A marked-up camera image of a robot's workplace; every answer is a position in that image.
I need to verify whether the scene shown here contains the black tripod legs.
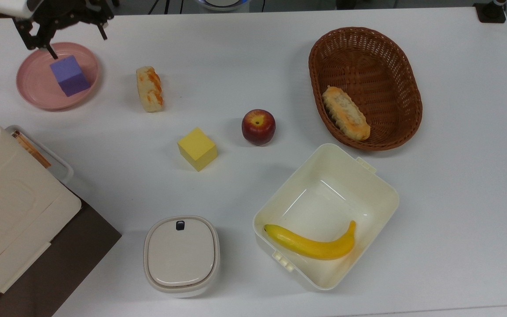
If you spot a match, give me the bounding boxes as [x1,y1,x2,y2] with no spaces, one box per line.
[148,0,184,15]

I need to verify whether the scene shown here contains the purple cube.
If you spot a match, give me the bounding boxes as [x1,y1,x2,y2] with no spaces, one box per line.
[50,55,91,97]

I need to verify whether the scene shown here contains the small beige lidded bin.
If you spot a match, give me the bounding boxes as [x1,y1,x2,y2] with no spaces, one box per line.
[143,215,220,299]

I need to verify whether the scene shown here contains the cream plastic box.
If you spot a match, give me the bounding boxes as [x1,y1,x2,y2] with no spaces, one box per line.
[253,143,400,291]

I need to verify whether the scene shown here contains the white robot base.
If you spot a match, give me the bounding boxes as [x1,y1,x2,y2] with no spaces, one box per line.
[195,0,250,12]

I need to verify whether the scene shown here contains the toy bread with orange glaze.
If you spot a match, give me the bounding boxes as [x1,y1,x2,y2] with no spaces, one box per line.
[136,66,165,113]

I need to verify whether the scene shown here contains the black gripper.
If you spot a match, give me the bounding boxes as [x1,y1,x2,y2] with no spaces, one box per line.
[13,0,114,60]

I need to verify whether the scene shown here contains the white drawer handle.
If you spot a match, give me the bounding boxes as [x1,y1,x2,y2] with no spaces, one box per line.
[5,125,74,184]

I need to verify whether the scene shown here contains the toy baguette bread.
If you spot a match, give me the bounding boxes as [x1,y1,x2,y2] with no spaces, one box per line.
[322,86,371,141]

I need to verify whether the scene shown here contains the red toy apple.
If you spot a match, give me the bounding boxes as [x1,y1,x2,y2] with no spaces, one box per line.
[242,109,276,146]

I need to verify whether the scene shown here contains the yellow cube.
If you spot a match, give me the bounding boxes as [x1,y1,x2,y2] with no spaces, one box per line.
[177,127,218,172]

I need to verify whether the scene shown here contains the yellow toy banana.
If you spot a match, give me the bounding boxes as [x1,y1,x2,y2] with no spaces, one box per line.
[263,220,356,260]

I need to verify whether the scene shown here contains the brown wicker basket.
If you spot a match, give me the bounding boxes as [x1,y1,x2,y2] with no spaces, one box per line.
[309,27,423,151]

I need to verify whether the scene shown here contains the pink plate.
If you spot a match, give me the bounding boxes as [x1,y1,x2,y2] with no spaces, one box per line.
[16,42,101,111]

